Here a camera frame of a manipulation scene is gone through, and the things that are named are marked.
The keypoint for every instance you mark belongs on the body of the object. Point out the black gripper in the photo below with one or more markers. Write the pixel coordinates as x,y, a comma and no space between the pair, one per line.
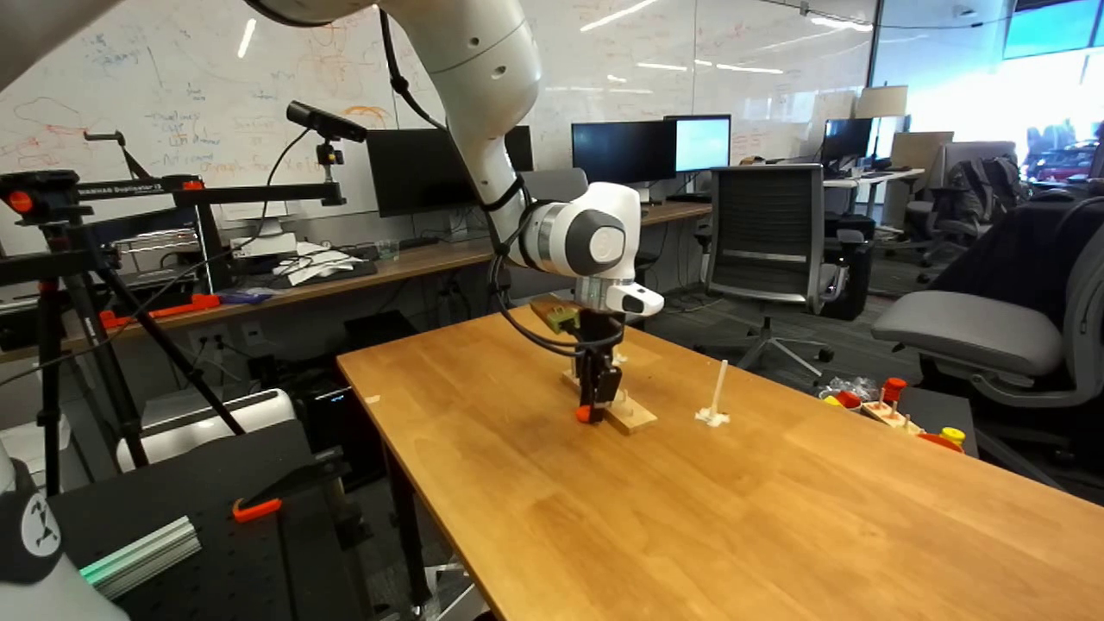
599,342

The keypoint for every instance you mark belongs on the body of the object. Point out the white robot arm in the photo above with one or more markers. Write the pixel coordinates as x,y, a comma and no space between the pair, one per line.
487,71

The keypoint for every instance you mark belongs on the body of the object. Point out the wooden block base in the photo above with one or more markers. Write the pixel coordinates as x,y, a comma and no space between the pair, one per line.
628,413

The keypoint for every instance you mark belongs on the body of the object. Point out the tall clear peg stand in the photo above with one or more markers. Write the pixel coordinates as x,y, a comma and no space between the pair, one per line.
714,401

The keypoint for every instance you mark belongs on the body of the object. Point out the black mesh office chair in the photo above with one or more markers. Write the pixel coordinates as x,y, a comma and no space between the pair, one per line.
767,237

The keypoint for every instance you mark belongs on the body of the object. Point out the black table leg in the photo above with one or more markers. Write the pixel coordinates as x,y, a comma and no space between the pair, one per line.
410,530

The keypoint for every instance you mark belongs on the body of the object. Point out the black monitor with dark screen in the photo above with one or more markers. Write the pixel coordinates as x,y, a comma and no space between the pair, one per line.
619,148

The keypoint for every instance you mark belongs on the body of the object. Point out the long wooden desk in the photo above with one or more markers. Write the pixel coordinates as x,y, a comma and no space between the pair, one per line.
381,270

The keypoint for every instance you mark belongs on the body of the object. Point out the monitor with lit screen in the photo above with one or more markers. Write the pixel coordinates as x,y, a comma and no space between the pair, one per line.
701,145

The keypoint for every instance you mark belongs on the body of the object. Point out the large dark monitor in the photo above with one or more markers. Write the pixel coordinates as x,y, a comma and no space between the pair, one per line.
414,173

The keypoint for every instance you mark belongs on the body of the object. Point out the red and yellow toy pile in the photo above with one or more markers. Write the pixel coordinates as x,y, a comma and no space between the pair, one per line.
887,403

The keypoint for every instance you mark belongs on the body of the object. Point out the white papers pile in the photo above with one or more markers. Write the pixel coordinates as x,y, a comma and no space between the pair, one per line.
300,263

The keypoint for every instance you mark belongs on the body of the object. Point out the distant white desk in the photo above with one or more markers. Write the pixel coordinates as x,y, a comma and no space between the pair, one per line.
875,180

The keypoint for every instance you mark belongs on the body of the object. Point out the small distant monitor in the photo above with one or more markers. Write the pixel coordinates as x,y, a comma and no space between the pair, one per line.
847,140

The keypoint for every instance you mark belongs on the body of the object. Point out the grey chair with black jacket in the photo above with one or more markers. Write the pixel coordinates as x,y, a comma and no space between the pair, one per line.
989,333

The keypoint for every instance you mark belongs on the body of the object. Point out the black cart top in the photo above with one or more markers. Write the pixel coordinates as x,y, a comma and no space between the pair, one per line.
220,538

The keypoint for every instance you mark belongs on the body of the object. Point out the distant dark office chair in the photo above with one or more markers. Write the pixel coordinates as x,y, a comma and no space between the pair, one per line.
970,194

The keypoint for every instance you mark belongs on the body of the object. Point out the orange bar clamp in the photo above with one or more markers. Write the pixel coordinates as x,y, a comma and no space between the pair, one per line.
160,313

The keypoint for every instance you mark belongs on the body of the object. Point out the aluminium extrusion bar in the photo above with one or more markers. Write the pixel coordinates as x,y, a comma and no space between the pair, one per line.
138,556

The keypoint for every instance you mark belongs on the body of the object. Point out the black tripod with orange knobs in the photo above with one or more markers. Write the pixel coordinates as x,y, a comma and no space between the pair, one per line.
70,296

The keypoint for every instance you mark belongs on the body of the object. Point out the black camera on boom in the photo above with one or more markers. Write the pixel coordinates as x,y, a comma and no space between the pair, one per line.
326,123

